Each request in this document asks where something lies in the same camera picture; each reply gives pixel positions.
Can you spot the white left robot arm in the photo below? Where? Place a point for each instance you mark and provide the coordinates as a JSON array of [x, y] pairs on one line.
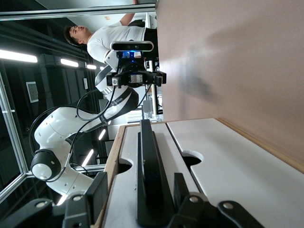
[[54, 123]]

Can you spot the aluminium frame post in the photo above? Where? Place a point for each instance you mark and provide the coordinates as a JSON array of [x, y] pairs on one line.
[[14, 133]]

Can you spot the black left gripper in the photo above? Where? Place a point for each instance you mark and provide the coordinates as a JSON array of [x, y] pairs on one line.
[[133, 70]]

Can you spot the person in white t-shirt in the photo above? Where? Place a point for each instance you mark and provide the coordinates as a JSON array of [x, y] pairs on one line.
[[109, 38]]

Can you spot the ceiling light strip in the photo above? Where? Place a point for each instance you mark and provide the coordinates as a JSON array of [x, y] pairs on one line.
[[91, 66], [69, 63], [16, 56]]

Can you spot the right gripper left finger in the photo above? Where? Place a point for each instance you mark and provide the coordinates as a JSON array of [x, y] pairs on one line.
[[97, 197]]

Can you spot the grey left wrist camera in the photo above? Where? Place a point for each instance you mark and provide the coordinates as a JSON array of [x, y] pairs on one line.
[[121, 46]]

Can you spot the brown table cover sheet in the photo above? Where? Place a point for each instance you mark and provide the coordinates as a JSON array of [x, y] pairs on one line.
[[237, 59]]

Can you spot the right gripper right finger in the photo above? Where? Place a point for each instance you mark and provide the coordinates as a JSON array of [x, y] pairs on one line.
[[187, 209]]

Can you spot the white wall plate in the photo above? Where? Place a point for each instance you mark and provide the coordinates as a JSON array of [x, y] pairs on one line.
[[85, 83]]

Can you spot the aluminium frame bar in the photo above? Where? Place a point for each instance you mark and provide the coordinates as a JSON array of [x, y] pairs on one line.
[[71, 12]]

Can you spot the wooden drawer cabinet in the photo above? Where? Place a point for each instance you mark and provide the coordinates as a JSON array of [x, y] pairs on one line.
[[115, 152]]

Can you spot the white vent grille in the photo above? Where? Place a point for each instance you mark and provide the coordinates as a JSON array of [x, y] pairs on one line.
[[32, 92]]

